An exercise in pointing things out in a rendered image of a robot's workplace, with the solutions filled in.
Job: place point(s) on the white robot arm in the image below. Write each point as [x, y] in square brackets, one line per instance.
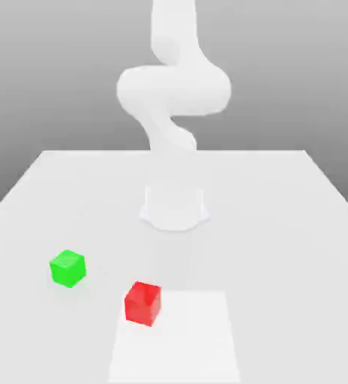
[174, 90]

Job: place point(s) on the small red cube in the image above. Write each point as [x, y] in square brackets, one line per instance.
[142, 304]

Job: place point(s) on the small green cube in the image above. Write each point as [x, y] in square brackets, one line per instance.
[67, 268]

